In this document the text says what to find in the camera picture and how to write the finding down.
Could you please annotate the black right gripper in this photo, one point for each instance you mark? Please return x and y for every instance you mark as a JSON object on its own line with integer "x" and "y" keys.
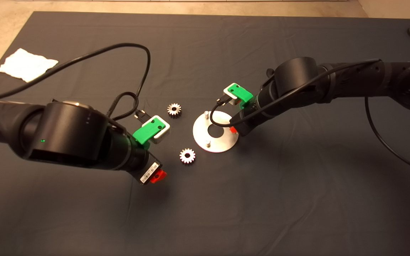
{"x": 246, "y": 122}

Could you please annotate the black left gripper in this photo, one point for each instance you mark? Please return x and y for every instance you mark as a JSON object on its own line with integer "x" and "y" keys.
{"x": 148, "y": 168}

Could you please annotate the small steel planetary gear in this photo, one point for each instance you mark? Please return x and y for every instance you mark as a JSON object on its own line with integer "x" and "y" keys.
{"x": 174, "y": 110}
{"x": 187, "y": 155}

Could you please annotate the round metal carrier plate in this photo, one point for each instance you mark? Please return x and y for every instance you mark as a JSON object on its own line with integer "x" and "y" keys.
{"x": 199, "y": 133}

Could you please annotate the dark grey tablecloth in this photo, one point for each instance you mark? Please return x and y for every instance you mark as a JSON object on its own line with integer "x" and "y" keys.
{"x": 226, "y": 213}

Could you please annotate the white crumpled tissue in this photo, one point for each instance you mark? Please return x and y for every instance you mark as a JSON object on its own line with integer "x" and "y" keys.
{"x": 27, "y": 65}

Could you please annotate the right wrist green mount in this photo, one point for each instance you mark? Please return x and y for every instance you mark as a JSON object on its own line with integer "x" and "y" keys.
{"x": 242, "y": 94}

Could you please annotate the wrist green mount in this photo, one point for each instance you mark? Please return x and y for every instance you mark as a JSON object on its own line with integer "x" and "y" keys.
{"x": 242, "y": 94}
{"x": 147, "y": 132}

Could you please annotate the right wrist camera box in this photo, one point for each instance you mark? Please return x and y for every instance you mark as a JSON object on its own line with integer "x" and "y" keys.
{"x": 228, "y": 93}

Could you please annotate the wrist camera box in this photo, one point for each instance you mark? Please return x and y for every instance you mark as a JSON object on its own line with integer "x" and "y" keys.
{"x": 165, "y": 133}
{"x": 228, "y": 93}

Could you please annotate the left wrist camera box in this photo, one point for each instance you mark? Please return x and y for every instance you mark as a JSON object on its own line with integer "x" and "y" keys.
{"x": 165, "y": 133}

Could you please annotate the left wrist green mount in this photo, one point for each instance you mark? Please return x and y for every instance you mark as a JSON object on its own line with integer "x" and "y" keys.
{"x": 147, "y": 132}

